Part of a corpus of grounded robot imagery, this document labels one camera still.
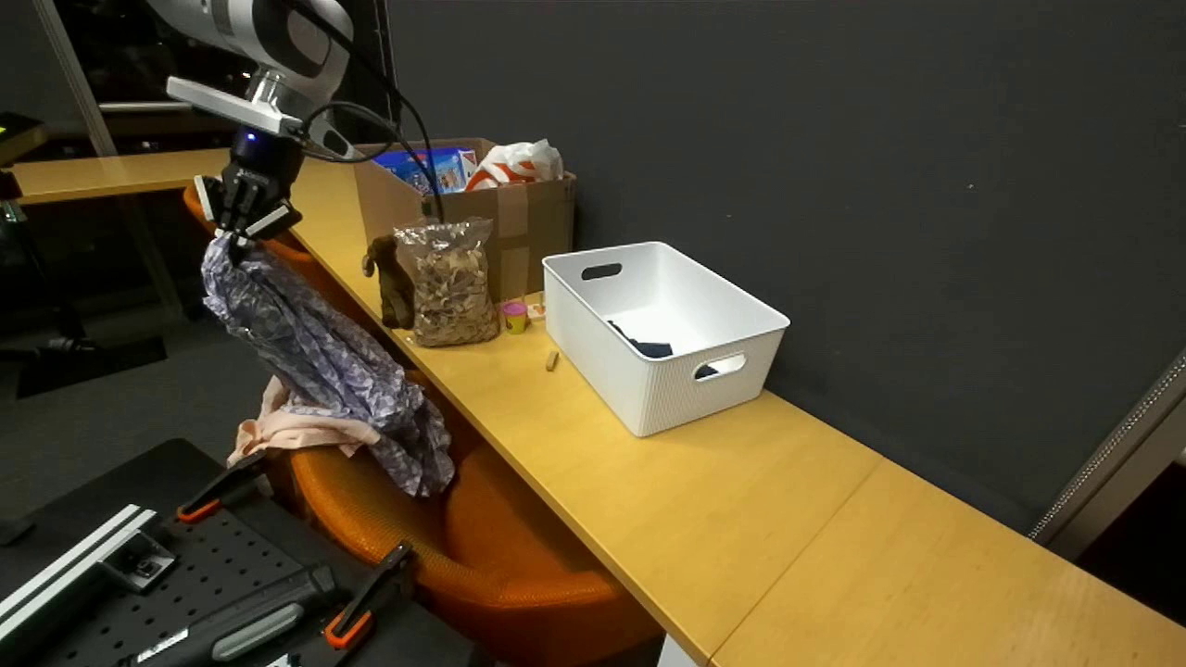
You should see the blue white package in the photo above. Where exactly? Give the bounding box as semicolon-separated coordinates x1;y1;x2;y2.
366;145;482;202

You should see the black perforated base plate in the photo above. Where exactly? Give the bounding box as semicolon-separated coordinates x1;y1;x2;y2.
0;438;475;667

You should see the black handle bar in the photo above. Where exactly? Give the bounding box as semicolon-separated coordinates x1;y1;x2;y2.
130;562;346;667

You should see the red white plastic bag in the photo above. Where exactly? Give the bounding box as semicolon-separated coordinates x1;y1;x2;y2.
464;138;572;196

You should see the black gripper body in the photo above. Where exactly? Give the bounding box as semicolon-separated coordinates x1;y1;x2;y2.
214;128;307;234

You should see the clear bag of brown chips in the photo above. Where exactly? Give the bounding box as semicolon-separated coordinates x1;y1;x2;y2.
394;219;504;354

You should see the orange black clamp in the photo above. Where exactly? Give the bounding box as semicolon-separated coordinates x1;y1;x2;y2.
173;455;278;530
318;543;424;655

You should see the white plastic basket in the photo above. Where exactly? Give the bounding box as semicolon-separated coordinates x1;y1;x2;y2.
539;236;795;441

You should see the white table leg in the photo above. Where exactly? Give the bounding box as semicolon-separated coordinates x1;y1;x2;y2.
655;633;704;667

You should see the blue white checkered cloth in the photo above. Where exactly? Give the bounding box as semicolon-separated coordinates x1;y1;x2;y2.
197;230;464;503

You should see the brown cardboard box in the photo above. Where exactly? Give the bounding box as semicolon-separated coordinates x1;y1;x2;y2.
350;135;583;304

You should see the brown plush moose toy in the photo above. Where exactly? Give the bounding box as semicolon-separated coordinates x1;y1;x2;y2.
360;234;420;333

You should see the small pink yellow object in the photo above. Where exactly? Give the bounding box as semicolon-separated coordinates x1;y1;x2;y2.
497;292;550;336

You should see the orange upholstered chair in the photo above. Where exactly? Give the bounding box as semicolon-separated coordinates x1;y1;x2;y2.
287;422;667;667
183;182;380;349

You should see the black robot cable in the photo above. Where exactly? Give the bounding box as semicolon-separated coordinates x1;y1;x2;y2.
294;0;454;230

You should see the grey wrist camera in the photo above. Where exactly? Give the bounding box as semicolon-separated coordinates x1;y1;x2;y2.
162;75;307;140

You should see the silver aluminium rail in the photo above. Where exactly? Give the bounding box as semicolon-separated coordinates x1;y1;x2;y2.
0;502;162;643

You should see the grey door frame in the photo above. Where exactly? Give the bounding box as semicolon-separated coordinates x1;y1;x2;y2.
1032;354;1186;562

